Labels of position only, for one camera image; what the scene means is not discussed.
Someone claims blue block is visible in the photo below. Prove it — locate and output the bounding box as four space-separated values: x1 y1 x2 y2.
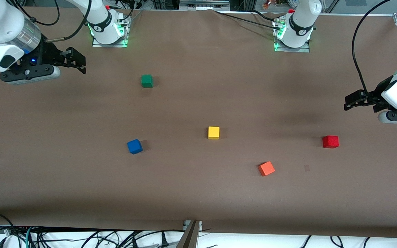
127 139 143 155

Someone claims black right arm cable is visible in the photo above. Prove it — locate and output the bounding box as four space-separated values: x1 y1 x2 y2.
12 0 93 43

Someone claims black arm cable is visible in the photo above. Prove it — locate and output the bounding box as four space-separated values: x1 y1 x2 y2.
12 0 93 43
352 0 392 96

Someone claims black cable lying on table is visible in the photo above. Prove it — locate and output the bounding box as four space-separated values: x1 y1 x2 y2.
214 10 286 31

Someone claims black power plug cable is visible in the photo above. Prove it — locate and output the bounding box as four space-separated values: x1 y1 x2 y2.
130 229 185 248

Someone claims aluminium frame rail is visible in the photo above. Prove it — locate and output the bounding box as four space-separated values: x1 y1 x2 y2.
179 0 231 11

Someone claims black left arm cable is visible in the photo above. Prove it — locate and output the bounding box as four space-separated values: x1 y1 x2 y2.
352 0 392 96

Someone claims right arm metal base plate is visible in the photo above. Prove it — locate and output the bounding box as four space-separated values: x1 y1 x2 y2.
92 15 132 48

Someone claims brown paper table cover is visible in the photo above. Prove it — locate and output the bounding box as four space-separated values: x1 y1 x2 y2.
0 6 397 239

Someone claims red block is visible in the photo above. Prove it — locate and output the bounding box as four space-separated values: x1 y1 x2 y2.
322 135 339 149

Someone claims metal table edge bracket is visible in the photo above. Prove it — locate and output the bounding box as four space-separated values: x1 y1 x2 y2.
176 220 203 248

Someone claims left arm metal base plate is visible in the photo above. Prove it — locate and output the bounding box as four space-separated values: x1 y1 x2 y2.
273 19 311 53

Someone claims orange block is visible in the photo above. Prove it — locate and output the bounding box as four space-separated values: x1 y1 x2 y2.
258 161 276 177

